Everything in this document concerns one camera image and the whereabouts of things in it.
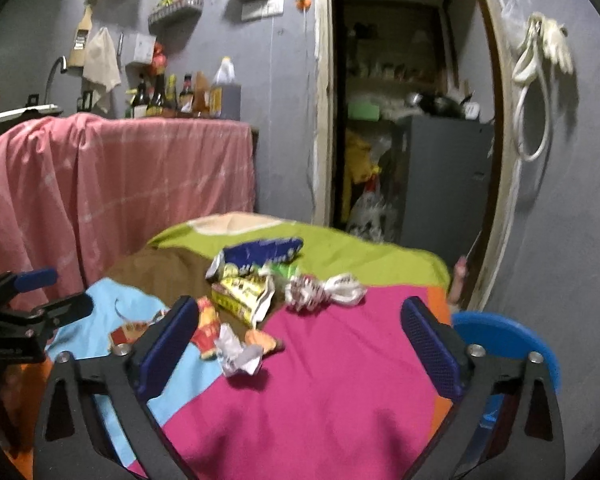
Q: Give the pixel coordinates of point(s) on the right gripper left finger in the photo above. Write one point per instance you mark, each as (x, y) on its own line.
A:
(71, 441)

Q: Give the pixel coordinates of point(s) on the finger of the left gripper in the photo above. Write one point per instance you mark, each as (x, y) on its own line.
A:
(35, 279)
(61, 312)

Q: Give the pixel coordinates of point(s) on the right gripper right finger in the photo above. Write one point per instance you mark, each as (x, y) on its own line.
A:
(466, 375)

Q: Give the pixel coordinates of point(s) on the white paper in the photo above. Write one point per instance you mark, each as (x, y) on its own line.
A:
(234, 356)

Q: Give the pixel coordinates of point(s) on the blue milk powder bag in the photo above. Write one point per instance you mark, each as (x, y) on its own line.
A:
(248, 257)

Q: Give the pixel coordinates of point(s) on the green white plastic wrapper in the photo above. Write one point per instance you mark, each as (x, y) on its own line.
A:
(281, 273)

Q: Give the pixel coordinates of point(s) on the white printed ribbon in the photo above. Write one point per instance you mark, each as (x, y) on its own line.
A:
(306, 293)

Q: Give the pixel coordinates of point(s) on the pink checked cloth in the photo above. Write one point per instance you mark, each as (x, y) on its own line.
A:
(80, 193)

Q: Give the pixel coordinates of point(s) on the blue plastic bucket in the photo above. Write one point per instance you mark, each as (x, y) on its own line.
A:
(506, 338)

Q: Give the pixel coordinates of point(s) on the yellow snack wrapper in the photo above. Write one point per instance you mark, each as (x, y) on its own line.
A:
(248, 298)

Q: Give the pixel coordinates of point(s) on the dark sauce bottle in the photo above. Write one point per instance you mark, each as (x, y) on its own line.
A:
(140, 101)

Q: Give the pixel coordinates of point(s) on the beige hanging towel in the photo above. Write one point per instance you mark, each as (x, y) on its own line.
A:
(101, 70)

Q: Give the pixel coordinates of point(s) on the wooden grater board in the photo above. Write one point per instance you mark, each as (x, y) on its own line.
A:
(76, 56)

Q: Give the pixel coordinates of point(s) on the colourful patchwork tablecloth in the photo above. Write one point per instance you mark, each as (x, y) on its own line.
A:
(346, 398)

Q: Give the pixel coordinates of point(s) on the white plastic jug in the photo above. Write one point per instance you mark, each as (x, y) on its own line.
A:
(225, 73)

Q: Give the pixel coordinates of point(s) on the dark grey cabinet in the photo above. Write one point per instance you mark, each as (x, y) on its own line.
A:
(446, 171)

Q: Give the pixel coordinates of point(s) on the yellow plastic bag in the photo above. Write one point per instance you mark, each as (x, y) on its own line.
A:
(358, 168)

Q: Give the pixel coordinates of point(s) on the green box on shelf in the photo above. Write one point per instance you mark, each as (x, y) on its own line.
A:
(363, 111)

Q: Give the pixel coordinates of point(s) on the grey wire wall shelf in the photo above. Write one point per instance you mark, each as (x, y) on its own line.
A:
(175, 12)

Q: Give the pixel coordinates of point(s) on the orange wall hook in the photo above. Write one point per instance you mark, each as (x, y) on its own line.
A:
(303, 5)

